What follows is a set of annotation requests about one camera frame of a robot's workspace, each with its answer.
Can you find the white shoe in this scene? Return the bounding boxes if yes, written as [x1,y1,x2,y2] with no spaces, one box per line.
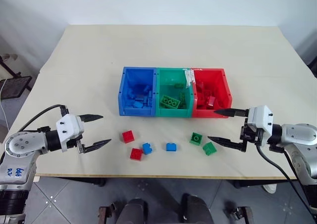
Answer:
[262,183,277,195]

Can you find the dark rounded shape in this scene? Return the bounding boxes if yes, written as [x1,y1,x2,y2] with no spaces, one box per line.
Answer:
[118,197,150,224]
[181,193,215,224]

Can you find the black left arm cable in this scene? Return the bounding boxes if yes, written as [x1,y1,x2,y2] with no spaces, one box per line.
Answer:
[17,105,69,133]

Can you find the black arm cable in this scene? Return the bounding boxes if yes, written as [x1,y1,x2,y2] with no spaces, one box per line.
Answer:
[256,144,317,216]
[17,105,69,133]

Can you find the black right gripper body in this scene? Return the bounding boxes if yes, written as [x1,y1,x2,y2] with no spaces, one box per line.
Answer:
[240,116,264,145]

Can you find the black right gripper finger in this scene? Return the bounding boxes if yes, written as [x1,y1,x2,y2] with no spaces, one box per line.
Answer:
[213,108,249,118]
[207,135,248,153]

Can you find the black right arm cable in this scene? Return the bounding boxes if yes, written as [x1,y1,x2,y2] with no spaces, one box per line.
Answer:
[256,144,317,216]

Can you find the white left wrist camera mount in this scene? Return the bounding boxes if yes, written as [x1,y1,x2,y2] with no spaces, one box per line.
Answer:
[55,113,84,153]

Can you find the green plastic bin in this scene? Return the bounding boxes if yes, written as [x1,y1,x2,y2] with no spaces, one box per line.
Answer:
[154,67,194,118]

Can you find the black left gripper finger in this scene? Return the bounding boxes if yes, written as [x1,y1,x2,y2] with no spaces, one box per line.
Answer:
[83,139,112,155]
[78,113,104,123]

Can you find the red plastic bin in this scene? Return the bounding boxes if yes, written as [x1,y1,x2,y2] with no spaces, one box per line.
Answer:
[190,67,233,119]

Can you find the thin white cable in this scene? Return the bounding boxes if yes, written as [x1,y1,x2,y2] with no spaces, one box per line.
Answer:
[0,79,11,131]

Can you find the blue plastic bin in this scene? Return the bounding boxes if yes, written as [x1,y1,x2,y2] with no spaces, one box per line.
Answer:
[118,66,159,117]

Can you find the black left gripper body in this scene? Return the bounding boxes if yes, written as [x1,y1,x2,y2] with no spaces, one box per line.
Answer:
[67,134,86,156]

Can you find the long green toy brick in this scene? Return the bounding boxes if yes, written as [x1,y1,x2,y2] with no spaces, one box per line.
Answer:
[159,95,181,110]

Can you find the rusty brown table foot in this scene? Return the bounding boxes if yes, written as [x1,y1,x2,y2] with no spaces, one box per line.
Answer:
[98,202,117,224]
[223,202,254,224]

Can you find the white paper label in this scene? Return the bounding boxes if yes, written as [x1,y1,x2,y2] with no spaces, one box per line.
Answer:
[184,68,196,89]

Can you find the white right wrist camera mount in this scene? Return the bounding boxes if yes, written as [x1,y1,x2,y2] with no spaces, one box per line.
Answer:
[247,105,274,141]

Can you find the black metal stand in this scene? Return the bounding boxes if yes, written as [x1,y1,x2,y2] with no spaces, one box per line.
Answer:
[0,53,33,101]

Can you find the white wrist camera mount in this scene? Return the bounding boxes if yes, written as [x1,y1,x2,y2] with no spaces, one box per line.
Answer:
[247,105,274,141]
[55,113,84,153]

